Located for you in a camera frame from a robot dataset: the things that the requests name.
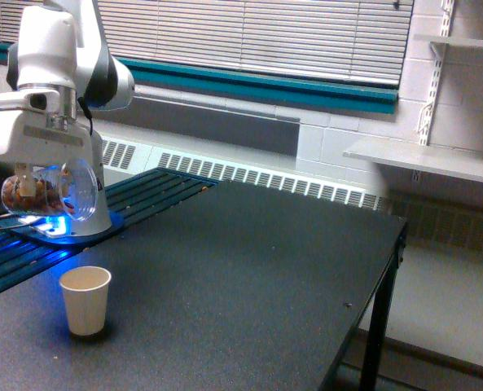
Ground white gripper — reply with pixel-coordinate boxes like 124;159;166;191
0;90;90;197

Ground clear plastic cup with nuts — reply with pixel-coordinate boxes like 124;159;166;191
1;159;98;221

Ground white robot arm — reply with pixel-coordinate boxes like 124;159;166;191
0;1;134;242

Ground white paper cup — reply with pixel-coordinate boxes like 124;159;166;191
59;266;112;336

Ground white baseboard radiator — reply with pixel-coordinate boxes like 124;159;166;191
102;134;393;213

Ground teal window sill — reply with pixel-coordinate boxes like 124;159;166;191
0;38;399;116

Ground white window blinds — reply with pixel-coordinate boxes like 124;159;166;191
0;0;414;87

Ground black table leg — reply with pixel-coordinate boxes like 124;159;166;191
358;226;407;390

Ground teal slatted rail platform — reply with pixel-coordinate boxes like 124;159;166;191
0;169;218;293

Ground white shelf bracket rail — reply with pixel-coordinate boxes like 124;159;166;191
416;0;455;147

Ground white lower wall shelf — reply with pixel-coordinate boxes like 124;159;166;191
343;138;483;183

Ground white wall shelf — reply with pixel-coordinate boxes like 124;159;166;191
414;34;483;51
343;138;483;183

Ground white upper wall shelf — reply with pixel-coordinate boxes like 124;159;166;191
414;34;483;51

